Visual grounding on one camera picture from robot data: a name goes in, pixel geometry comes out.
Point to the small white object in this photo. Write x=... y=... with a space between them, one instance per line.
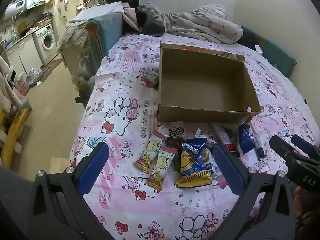
x=259 y=49

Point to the crumpled floral blanket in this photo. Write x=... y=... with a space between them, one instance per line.
x=205 y=27

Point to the person's right hand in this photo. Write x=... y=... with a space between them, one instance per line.
x=303 y=202

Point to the thin white dark snack packet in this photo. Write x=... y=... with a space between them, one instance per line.
x=257 y=142

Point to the yellow wooden frame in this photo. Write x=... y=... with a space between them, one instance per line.
x=15 y=132

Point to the dark brown white-label snack packet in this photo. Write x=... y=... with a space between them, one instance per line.
x=175 y=152

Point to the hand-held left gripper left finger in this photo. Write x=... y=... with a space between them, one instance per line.
x=93 y=170

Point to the blue yellow cartoon snack packet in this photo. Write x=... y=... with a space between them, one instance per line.
x=193 y=167

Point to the white water heater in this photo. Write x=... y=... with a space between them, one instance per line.
x=16 y=8

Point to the white hanging garment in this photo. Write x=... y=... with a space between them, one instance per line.
x=62 y=5

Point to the red white snack bar packet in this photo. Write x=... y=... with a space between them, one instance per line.
x=222 y=135

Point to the pink cartoon printed bed sheet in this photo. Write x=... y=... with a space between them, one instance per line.
x=125 y=205

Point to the white black-print snack packet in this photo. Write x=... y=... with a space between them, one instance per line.
x=215 y=168

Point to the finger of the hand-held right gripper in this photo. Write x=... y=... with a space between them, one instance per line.
x=305 y=143
x=282 y=146

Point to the dark grey cloth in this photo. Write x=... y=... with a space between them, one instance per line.
x=152 y=26

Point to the small white grey snack packet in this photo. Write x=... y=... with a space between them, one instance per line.
x=203 y=133

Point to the white washing machine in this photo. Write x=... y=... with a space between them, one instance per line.
x=47 y=41

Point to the clear plastic bag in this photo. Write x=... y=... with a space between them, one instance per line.
x=83 y=66

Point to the white flat board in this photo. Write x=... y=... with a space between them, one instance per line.
x=100 y=11

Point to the dark folded cloth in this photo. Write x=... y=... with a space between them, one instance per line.
x=248 y=40

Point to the dark blue snack packet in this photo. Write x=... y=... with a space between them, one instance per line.
x=243 y=140

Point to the white kitchen cabinet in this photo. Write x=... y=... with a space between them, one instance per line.
x=25 y=52

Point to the teal pillow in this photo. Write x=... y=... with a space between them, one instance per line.
x=272 y=52

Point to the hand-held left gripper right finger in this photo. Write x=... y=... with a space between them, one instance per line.
x=228 y=170

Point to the teal cushion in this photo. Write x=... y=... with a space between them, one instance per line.
x=110 y=32

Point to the translucent plastic bag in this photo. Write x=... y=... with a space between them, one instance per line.
x=33 y=76

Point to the brown cardboard box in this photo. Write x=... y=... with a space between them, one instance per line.
x=205 y=90

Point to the pink cloth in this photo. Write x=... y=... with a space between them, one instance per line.
x=130 y=17

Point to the beige hanging cloth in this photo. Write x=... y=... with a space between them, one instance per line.
x=5 y=92

